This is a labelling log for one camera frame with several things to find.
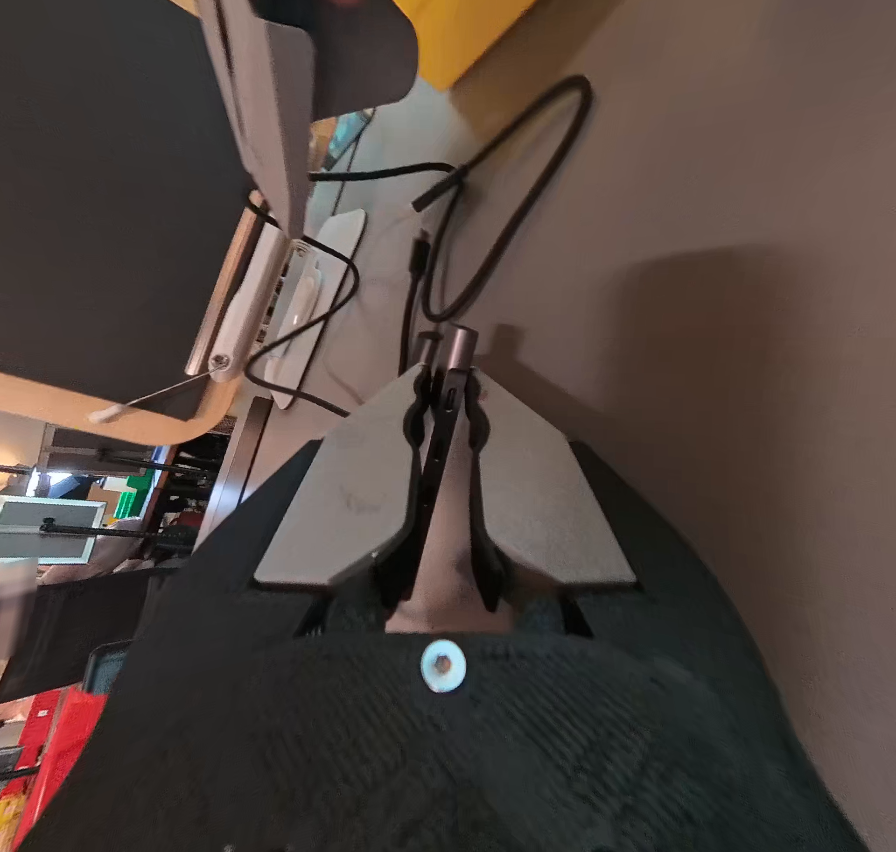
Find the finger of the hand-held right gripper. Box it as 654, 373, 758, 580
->
210, 0, 421, 237
186, 0, 282, 228

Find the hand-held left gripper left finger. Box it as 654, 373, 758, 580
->
252, 363, 429, 611

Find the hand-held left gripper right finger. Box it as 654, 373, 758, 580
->
468, 367, 639, 613

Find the black usb-c cable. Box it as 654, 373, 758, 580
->
244, 161, 459, 419

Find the yellow plastic bin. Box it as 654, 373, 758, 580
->
374, 0, 583, 91

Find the grey usb hub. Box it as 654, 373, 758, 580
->
413, 325, 483, 594

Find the short black hub cable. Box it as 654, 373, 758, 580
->
410, 75, 595, 324

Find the wooden book stand black panel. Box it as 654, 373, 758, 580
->
0, 0, 368, 447

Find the green box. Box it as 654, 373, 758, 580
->
108, 470, 153, 518

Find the grey panel on stand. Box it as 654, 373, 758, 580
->
0, 498, 107, 564

